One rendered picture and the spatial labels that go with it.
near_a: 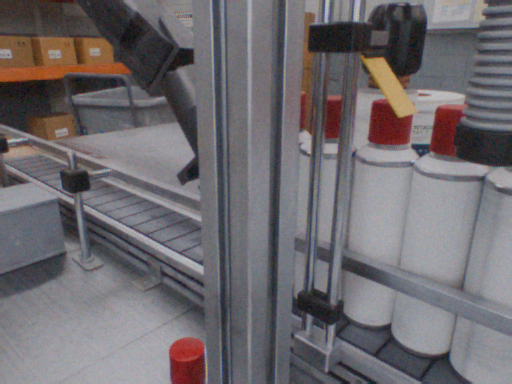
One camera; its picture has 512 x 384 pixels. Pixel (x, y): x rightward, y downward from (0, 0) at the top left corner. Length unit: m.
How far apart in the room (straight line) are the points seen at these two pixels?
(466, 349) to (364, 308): 0.09
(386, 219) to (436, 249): 0.05
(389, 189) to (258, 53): 0.18
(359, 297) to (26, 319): 0.37
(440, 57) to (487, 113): 4.59
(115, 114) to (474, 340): 2.61
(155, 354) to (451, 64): 4.52
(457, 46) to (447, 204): 4.47
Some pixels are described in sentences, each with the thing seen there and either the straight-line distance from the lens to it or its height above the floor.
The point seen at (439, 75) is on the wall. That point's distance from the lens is 4.82.
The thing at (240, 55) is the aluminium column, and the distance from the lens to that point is 0.23.
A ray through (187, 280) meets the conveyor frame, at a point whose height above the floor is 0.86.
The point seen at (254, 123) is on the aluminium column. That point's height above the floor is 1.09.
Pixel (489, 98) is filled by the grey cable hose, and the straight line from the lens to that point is 0.22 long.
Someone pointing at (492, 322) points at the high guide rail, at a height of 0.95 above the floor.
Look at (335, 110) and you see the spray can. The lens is 0.37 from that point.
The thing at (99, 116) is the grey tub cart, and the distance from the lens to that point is 2.89.
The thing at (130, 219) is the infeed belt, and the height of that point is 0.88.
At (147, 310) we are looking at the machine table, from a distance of 0.53.
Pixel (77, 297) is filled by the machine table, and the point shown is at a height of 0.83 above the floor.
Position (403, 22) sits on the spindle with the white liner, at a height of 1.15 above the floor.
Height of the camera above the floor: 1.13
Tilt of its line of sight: 20 degrees down
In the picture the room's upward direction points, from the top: straight up
